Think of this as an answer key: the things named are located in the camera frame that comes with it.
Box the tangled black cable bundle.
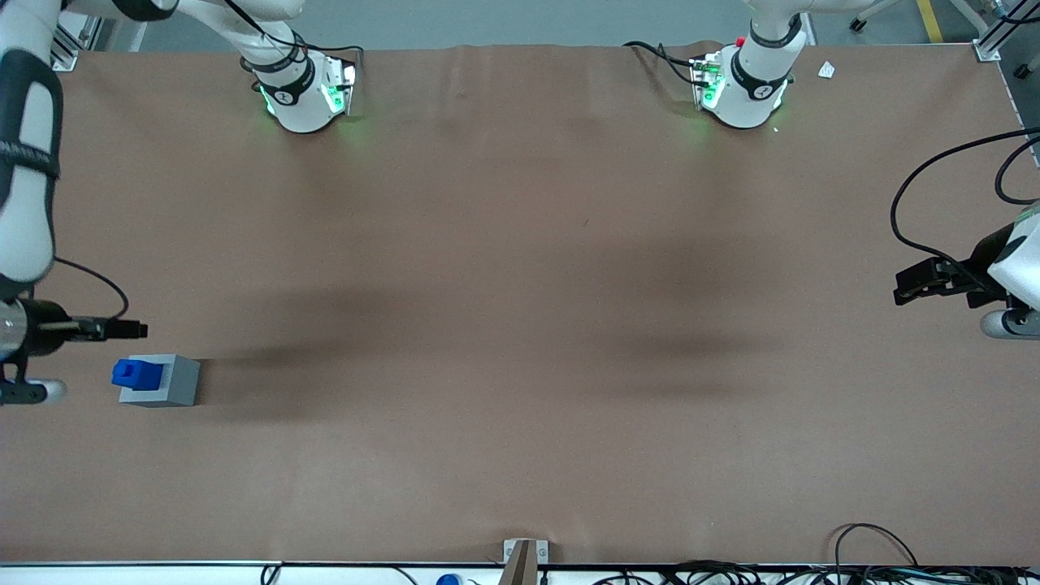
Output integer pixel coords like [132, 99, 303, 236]
[591, 559, 1040, 585]

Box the black cable loop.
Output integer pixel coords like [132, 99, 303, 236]
[834, 523, 920, 570]

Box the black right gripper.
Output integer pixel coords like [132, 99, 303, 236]
[0, 298, 150, 360]

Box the aluminium frame profile with bracket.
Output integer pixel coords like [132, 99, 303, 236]
[50, 10, 149, 72]
[947, 0, 1040, 63]

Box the gray square base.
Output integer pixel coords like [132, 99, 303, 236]
[119, 353, 202, 408]

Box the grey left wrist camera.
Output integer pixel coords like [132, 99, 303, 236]
[980, 308, 1040, 340]

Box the blue plastic part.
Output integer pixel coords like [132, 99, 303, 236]
[111, 357, 166, 392]

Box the brown paper table cover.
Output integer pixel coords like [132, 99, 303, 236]
[0, 41, 1040, 567]

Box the short black looped cable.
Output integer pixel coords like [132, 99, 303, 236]
[994, 134, 1040, 206]

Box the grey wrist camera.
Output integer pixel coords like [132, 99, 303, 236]
[980, 308, 1040, 340]
[0, 379, 67, 406]

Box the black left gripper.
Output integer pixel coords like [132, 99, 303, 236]
[894, 232, 1014, 310]

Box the black base cable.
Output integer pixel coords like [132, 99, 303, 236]
[623, 40, 701, 85]
[223, 0, 364, 78]

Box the long black left wrist cable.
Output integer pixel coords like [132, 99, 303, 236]
[890, 128, 1040, 273]

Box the black right base cable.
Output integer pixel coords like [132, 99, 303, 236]
[223, 0, 364, 78]

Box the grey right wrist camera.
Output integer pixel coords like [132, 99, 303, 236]
[0, 379, 67, 406]

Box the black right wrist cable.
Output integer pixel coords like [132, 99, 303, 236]
[53, 257, 131, 323]

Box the black left base cable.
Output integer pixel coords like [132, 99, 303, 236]
[623, 40, 701, 85]

